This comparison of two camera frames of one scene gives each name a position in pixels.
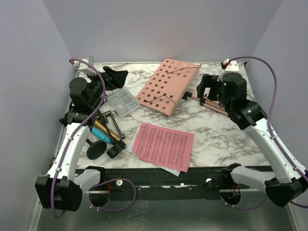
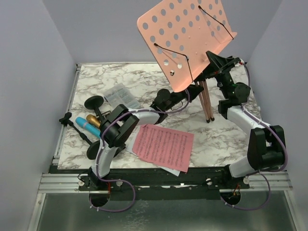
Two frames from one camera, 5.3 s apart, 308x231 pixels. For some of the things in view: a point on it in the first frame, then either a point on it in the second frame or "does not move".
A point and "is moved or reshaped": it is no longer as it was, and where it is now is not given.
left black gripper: [114, 79] -> [193, 89]
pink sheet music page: [166, 147] does not move
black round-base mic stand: [96, 148] does not move
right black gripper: [208, 84] -> [226, 66]
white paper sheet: [129, 148] does not move
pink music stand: [169, 85] is moved or reshaped
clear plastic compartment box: [122, 101] does not move
